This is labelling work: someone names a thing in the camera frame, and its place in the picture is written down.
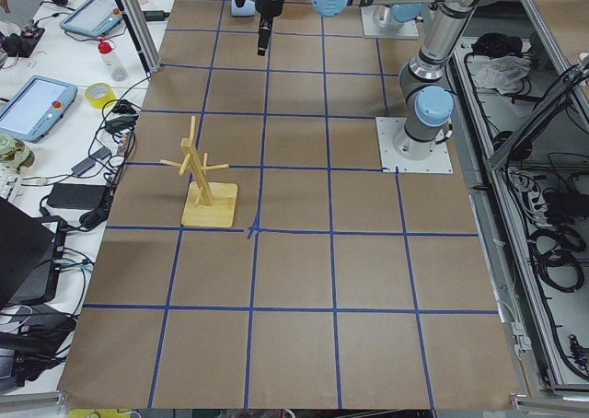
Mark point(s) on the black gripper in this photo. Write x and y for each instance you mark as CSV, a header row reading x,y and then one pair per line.
x,y
268,5

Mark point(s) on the teach pendant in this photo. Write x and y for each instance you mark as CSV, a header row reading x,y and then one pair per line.
x,y
36,108
93,18

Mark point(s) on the yellow tape roll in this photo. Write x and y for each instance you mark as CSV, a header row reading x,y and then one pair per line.
x,y
100,95

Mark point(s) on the black laptop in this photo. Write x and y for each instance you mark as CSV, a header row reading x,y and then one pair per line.
x,y
30,250

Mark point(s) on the light blue plastic cup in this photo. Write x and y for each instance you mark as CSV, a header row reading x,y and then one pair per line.
x,y
242,8

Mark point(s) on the teach pendant far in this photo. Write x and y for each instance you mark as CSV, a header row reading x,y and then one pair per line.
x,y
93,18

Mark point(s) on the aluminium frame post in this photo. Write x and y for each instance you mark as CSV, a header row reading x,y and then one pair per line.
x,y
142,40

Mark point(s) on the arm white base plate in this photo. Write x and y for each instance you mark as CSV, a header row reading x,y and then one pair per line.
x,y
401,154
407,32

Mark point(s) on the black power adapter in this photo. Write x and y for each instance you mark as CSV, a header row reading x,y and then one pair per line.
x,y
76,196

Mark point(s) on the squeeze bottle red cap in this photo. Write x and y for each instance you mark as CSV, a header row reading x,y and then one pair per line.
x,y
113,63

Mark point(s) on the teach pendant near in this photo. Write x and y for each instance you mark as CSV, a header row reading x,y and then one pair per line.
x,y
36,108

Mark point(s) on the white cloth pile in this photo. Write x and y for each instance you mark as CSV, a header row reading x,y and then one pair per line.
x,y
503,74

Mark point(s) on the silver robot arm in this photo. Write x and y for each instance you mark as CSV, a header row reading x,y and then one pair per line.
x,y
429,106
396,15

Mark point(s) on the wooden cup rack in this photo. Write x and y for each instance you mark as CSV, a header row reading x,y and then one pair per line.
x,y
208,203

